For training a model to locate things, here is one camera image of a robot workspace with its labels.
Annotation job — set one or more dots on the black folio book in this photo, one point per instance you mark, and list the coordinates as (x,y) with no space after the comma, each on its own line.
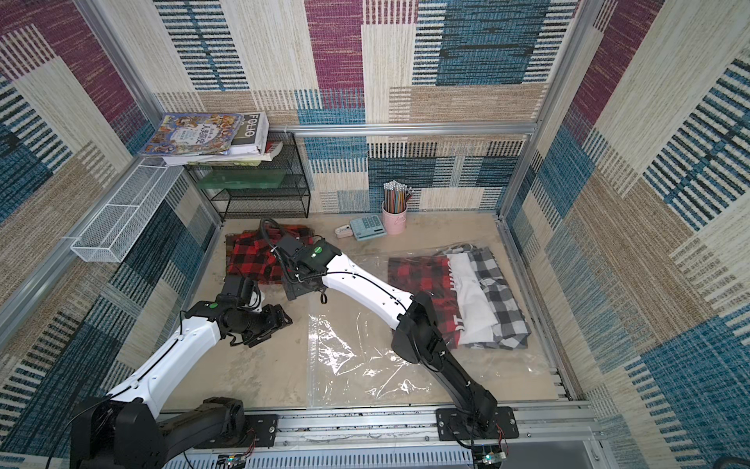
(250,146)

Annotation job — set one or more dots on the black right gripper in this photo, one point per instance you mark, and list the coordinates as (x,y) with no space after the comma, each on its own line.
(299,287)

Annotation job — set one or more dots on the coloured pencils bundle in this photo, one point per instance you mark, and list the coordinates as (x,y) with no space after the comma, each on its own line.
(396,197)

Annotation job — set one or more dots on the colourful illustrated book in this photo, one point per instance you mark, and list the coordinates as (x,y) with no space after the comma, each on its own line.
(193,134)

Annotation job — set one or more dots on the white wire mesh basket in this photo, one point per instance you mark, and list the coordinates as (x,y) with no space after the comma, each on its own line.
(113,231)

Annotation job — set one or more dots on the clear plastic vacuum bag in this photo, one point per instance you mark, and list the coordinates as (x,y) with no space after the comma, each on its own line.
(352,364)

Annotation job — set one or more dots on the small white pink eraser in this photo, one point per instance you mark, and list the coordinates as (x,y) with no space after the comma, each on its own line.
(345,231)

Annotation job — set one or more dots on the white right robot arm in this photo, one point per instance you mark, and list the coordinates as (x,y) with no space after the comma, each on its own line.
(411,317)

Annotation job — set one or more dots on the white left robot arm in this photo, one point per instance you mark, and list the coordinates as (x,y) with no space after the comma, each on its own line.
(122,430)

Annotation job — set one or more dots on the green flat box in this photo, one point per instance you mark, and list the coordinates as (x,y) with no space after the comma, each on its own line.
(242,179)

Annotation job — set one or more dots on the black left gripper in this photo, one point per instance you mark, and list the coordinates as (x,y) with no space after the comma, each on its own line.
(273,319)

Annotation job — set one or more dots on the pink metal pencil bucket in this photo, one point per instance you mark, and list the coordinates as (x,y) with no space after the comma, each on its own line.
(394,223)

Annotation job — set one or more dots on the teal desk calculator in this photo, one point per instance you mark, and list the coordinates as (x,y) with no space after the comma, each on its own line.
(367,228)

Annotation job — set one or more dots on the white folded shirt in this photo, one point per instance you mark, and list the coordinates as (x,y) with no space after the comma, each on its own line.
(476,313)

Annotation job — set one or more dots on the grey white checked shirt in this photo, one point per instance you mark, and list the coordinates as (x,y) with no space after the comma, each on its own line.
(511,331)

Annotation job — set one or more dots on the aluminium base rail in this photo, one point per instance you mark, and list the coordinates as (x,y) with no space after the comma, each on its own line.
(555,434)

